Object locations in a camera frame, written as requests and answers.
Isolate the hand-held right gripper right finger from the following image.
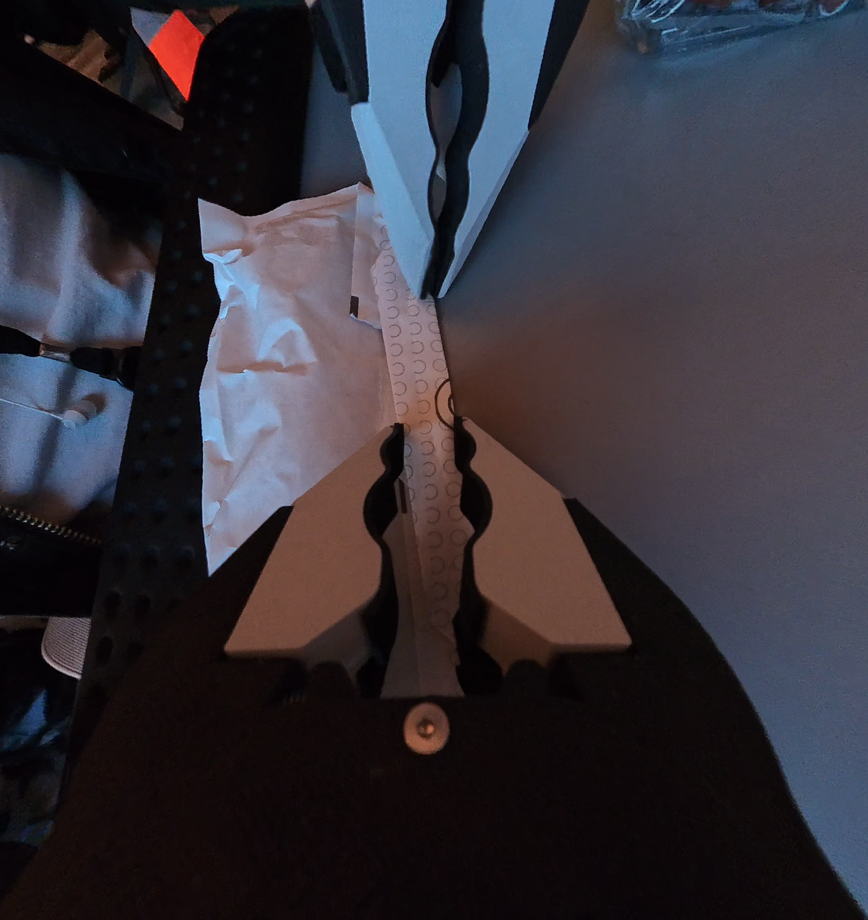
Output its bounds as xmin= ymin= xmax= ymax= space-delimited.
xmin=451 ymin=415 xmax=633 ymax=697

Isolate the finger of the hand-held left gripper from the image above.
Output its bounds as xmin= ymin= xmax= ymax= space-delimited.
xmin=351 ymin=0 xmax=455 ymax=299
xmin=432 ymin=0 xmax=557 ymax=299

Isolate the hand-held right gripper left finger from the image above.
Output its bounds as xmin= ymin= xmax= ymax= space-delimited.
xmin=222 ymin=423 xmax=406 ymax=680

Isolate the large white paper bag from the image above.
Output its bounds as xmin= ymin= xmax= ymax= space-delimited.
xmin=198 ymin=182 xmax=472 ymax=700

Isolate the clear zip bag green seal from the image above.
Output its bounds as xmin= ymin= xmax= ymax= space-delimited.
xmin=615 ymin=0 xmax=853 ymax=57

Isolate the orange floor tape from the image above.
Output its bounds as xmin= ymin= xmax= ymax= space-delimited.
xmin=148 ymin=9 xmax=207 ymax=102

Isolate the black perforated chair armrest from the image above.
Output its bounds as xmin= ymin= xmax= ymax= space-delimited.
xmin=67 ymin=0 xmax=314 ymax=792

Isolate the person's grey shoe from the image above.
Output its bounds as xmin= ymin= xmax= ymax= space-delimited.
xmin=40 ymin=617 xmax=94 ymax=678

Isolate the person's light grey clothing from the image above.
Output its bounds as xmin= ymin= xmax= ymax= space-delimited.
xmin=0 ymin=147 xmax=163 ymax=507

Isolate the thin white cord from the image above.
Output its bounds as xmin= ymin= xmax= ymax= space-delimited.
xmin=0 ymin=390 xmax=105 ymax=430

